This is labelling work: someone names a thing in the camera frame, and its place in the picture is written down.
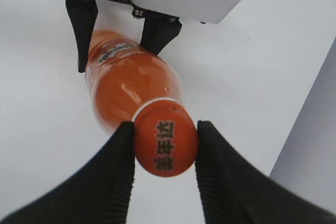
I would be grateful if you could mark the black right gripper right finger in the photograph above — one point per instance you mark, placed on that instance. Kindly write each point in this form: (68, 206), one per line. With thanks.
(233, 191)

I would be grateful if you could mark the orange bottle cap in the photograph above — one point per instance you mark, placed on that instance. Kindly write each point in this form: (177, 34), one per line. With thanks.
(165, 141)

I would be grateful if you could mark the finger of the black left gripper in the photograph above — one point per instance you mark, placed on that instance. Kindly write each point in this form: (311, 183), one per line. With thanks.
(158, 31)

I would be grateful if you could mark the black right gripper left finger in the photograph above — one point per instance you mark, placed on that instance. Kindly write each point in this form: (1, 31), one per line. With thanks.
(99, 192)

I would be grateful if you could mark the orange Mirinda soda bottle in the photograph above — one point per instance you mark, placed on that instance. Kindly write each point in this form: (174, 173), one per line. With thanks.
(121, 76)

